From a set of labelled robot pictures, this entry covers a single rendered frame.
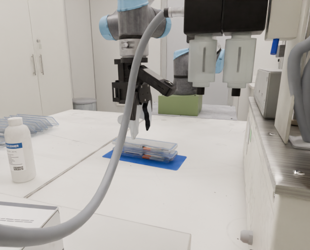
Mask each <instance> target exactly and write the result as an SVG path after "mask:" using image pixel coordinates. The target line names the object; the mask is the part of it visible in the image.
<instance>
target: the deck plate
mask: <svg viewBox="0 0 310 250"><path fill-rule="evenodd" d="M248 100H249V104H250V108H251V111H252V115H253V118H254V122H255V126H256V129H257V133H258V137H259V140H260V144H261V147H262V151H263V155H264V158H265V162H266V166H267V169H268V173H269V176H270V180H271V184H272V187H273V191H274V193H275V194H279V195H285V196H291V197H297V198H303V199H309V200H310V150H304V149H296V148H293V147H292V145H291V143H290V142H289V141H288V143H287V144H285V143H284V141H283V140H282V138H281V136H280V135H279V133H278V131H277V129H276V128H275V126H274V124H275V120H274V119H265V118H264V117H263V115H262V113H261V111H260V109H259V107H258V105H257V102H256V100H255V98H254V97H248ZM289 136H301V133H300V130H299V126H296V125H291V127H290V133H289Z"/></svg>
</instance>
